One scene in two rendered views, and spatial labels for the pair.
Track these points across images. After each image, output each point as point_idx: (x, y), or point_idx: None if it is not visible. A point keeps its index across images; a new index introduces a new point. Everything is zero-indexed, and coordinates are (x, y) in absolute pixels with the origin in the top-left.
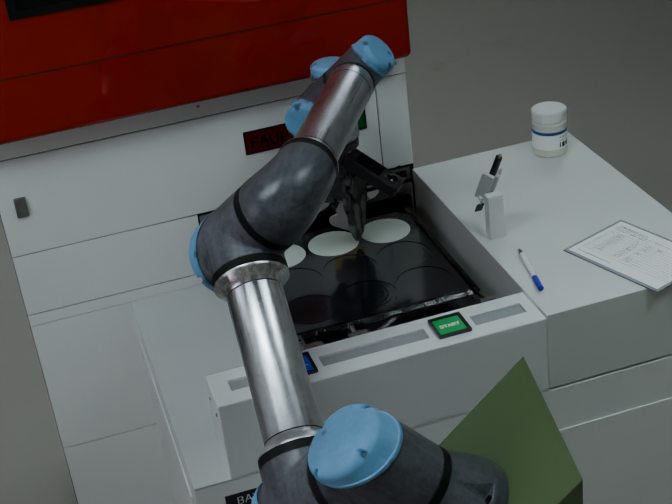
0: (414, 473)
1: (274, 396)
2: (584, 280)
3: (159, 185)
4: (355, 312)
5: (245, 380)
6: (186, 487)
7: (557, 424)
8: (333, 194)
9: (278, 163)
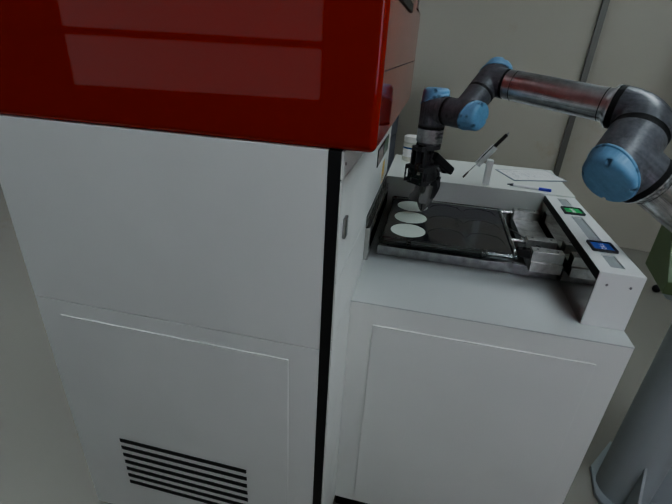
0: None
1: None
2: (546, 185)
3: (365, 194)
4: (499, 233)
5: (609, 263)
6: (568, 367)
7: None
8: (428, 180)
9: (652, 94)
